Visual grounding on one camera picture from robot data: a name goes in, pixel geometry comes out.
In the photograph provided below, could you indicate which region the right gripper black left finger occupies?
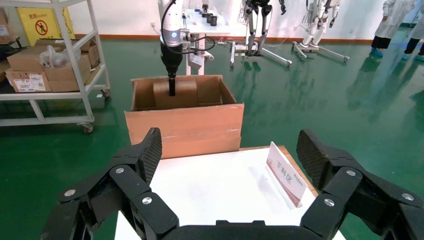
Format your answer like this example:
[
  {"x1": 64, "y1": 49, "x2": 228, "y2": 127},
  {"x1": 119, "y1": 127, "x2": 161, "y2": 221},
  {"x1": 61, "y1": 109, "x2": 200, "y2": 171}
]
[{"x1": 39, "y1": 127, "x2": 180, "y2": 240}]

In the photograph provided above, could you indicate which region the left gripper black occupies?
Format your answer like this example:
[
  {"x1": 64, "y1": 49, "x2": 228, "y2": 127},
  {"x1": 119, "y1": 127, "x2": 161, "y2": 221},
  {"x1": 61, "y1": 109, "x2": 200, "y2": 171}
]
[{"x1": 160, "y1": 43, "x2": 184, "y2": 98}]

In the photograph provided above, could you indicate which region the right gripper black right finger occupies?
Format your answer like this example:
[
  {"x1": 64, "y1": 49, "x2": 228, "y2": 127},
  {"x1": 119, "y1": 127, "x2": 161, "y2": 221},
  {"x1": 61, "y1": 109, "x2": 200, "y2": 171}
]
[{"x1": 296, "y1": 129, "x2": 424, "y2": 240}]

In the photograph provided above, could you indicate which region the small cardboard box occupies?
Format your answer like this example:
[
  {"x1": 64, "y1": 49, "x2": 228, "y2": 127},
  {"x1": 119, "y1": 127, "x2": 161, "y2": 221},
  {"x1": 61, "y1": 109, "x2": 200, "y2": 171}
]
[{"x1": 152, "y1": 76, "x2": 199, "y2": 110}]

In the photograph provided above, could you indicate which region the large open cardboard box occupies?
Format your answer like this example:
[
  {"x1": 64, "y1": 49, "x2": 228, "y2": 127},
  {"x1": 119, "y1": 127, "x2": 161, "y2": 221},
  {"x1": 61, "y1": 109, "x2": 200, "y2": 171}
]
[{"x1": 124, "y1": 74, "x2": 245, "y2": 160}]

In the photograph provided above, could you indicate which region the brown cardboard box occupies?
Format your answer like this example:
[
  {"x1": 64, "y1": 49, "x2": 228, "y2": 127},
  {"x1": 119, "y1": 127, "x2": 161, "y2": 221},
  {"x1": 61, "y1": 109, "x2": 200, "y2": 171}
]
[
  {"x1": 80, "y1": 39, "x2": 101, "y2": 69},
  {"x1": 0, "y1": 8, "x2": 16, "y2": 45},
  {"x1": 43, "y1": 54, "x2": 93, "y2": 93},
  {"x1": 7, "y1": 45, "x2": 47, "y2": 72}
]

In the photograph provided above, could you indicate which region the cardboard box with shipping label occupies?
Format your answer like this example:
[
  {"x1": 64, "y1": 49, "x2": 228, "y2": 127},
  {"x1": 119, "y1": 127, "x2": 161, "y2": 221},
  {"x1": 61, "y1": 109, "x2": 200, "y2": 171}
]
[{"x1": 5, "y1": 68, "x2": 53, "y2": 93}]

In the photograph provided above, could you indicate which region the acrylic sign with red print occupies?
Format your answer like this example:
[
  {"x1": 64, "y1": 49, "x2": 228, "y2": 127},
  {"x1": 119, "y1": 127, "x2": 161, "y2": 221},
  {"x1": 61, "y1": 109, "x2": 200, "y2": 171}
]
[{"x1": 265, "y1": 141, "x2": 308, "y2": 210}]

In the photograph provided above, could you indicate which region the white metal table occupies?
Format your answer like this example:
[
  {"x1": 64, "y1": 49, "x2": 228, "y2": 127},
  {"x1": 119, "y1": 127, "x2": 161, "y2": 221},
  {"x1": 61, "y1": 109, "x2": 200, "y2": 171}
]
[{"x1": 181, "y1": 8, "x2": 233, "y2": 76}]

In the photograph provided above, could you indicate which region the grey metal robot stand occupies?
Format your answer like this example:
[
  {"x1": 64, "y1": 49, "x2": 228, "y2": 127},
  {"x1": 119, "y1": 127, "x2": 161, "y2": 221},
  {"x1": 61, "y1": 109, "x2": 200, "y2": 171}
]
[
  {"x1": 292, "y1": 41, "x2": 351, "y2": 64},
  {"x1": 230, "y1": 40, "x2": 293, "y2": 68}
]

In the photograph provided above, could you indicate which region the black humanoid robot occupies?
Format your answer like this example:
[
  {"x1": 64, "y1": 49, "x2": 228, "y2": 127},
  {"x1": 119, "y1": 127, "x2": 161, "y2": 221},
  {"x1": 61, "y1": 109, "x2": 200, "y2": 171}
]
[{"x1": 243, "y1": 0, "x2": 287, "y2": 57}]

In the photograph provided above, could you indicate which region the clear plastic bag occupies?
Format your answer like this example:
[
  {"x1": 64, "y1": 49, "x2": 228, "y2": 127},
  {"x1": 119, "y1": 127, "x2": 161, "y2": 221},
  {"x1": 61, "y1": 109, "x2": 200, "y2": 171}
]
[{"x1": 39, "y1": 44, "x2": 82, "y2": 69}]

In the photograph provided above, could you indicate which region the white metal shelf cart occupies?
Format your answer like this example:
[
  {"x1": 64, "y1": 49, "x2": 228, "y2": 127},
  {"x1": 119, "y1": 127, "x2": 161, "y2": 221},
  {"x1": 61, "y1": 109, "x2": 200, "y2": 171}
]
[{"x1": 0, "y1": 0, "x2": 112, "y2": 134}]

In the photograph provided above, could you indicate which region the yellow warning sign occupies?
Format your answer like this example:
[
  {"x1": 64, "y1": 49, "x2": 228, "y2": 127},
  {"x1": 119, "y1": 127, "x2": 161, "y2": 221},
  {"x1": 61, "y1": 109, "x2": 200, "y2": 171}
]
[{"x1": 16, "y1": 7, "x2": 75, "y2": 47}]

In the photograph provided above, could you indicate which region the person in white lab coat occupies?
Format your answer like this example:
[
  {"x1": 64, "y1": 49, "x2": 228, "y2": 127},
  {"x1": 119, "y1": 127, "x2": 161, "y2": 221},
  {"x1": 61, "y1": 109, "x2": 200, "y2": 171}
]
[
  {"x1": 401, "y1": 9, "x2": 424, "y2": 62},
  {"x1": 370, "y1": 0, "x2": 417, "y2": 57}
]

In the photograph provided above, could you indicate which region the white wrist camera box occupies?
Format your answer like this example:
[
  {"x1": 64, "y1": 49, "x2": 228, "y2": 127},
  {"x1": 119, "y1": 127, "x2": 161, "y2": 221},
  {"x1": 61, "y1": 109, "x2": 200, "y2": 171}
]
[{"x1": 189, "y1": 52, "x2": 206, "y2": 71}]

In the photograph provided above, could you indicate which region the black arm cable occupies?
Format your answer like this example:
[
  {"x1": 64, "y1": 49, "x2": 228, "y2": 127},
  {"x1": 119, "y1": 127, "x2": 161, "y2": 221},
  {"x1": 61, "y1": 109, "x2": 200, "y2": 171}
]
[{"x1": 160, "y1": 0, "x2": 217, "y2": 56}]

